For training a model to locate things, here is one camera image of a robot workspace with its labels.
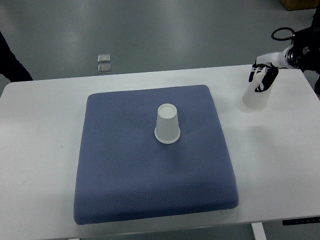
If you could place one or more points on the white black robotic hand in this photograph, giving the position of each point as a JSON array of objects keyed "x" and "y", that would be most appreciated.
[{"x": 269, "y": 65}]

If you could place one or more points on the white paper cup carried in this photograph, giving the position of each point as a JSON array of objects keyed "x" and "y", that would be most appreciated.
[{"x": 256, "y": 101}]

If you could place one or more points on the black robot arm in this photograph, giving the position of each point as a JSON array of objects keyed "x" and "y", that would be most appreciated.
[{"x": 306, "y": 46}]

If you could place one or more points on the cardboard box corner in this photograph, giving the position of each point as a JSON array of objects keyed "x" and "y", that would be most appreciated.
[{"x": 294, "y": 5}]

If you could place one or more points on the white paper cup on cushion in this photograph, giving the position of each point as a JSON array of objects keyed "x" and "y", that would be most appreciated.
[{"x": 167, "y": 130}]

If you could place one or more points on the blue textured cushion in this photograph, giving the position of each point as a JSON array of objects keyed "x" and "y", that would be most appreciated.
[{"x": 125, "y": 173}]

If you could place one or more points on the black desk control panel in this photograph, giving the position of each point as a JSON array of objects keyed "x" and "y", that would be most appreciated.
[{"x": 301, "y": 221}]

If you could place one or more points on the upper metal floor plate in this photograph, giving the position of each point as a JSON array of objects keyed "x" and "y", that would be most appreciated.
[{"x": 104, "y": 58}]

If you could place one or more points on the metal floor plate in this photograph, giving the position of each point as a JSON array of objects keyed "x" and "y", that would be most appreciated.
[
  {"x": 104, "y": 68},
  {"x": 104, "y": 58}
]

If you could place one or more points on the white table leg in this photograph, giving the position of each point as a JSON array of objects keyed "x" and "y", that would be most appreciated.
[{"x": 258, "y": 231}]

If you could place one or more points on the lower metal floor plate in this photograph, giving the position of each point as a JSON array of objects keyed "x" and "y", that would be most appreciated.
[{"x": 104, "y": 68}]

